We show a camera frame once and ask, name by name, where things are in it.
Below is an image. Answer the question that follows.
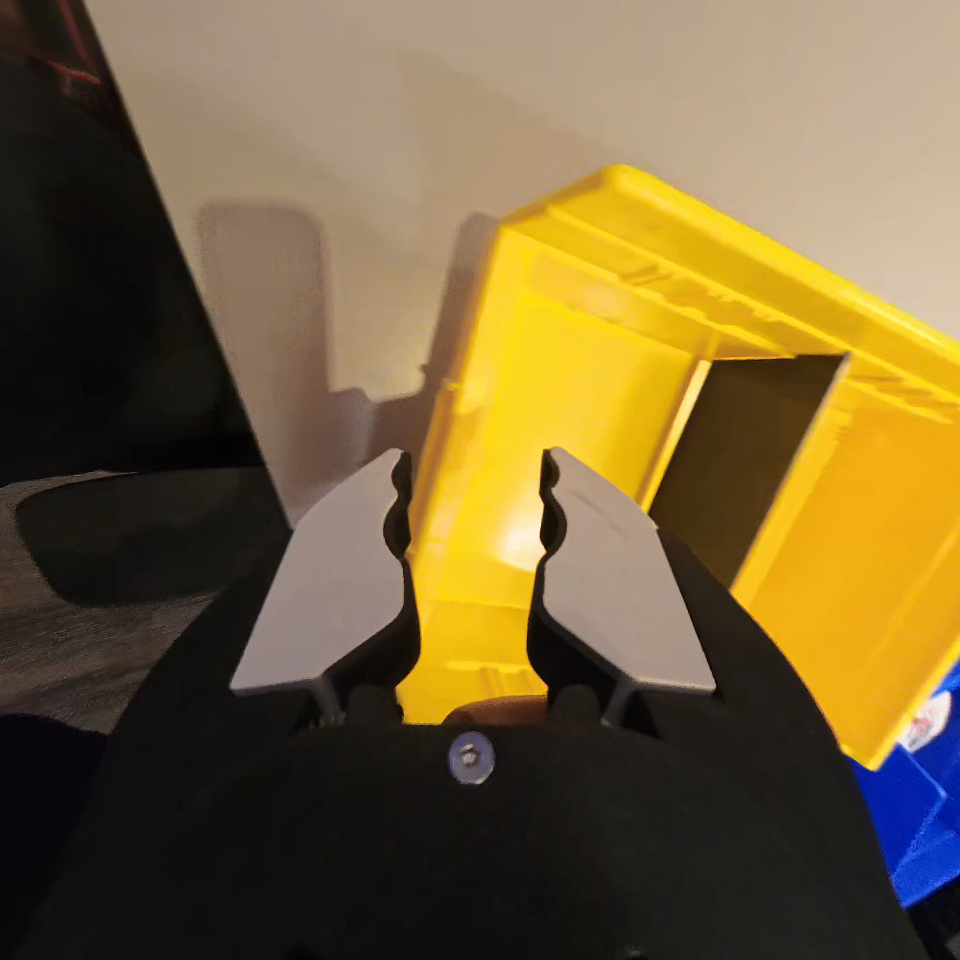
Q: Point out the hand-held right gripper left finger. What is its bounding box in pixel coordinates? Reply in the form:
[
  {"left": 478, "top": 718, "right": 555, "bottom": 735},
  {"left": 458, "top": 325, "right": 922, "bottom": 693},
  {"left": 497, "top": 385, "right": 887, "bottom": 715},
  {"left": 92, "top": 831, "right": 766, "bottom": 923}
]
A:
[{"left": 228, "top": 447, "right": 423, "bottom": 721}]

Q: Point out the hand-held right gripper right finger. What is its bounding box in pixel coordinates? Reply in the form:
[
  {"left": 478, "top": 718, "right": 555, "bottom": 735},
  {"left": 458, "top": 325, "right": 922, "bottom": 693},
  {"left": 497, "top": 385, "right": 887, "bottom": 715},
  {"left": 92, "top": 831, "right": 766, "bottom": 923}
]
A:
[{"left": 526, "top": 446, "right": 719, "bottom": 727}]

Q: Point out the yellow plastic bin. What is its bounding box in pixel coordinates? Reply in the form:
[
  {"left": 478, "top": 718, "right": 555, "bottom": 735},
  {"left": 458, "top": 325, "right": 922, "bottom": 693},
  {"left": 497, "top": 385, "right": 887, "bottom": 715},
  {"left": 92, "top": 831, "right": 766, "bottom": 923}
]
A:
[{"left": 396, "top": 163, "right": 960, "bottom": 772}]

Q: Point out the black bin divider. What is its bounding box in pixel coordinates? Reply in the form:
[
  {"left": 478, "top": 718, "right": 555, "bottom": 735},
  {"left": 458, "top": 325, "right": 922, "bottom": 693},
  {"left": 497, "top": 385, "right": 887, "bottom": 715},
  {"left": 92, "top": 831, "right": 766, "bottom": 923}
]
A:
[{"left": 646, "top": 354, "right": 852, "bottom": 590}]

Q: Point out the blue plastic bin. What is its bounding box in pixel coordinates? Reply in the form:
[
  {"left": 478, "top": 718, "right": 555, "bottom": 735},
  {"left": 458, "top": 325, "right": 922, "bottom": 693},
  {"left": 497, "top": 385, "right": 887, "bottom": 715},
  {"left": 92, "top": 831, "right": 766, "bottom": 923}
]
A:
[{"left": 846, "top": 660, "right": 960, "bottom": 910}]

